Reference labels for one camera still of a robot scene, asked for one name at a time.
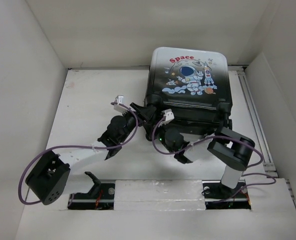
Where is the black white astronaut suitcase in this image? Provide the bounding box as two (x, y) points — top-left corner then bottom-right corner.
(144, 47), (233, 136)

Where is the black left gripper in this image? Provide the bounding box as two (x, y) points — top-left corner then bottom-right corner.
(119, 103), (156, 144)

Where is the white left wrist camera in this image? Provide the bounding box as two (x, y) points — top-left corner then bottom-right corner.
(110, 95), (128, 114)

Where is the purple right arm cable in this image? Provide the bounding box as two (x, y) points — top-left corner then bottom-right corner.
(151, 119), (277, 204)

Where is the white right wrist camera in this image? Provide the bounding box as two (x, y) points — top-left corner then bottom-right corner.
(159, 109), (175, 126)

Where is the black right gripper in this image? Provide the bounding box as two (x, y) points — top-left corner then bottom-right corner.
(143, 118), (174, 154)

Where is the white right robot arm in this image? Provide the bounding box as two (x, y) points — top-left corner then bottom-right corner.
(151, 120), (255, 197)

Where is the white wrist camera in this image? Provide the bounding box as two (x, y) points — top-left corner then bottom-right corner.
(110, 95), (128, 114)
(159, 109), (175, 126)

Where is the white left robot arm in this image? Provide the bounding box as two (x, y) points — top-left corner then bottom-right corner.
(18, 101), (157, 206)

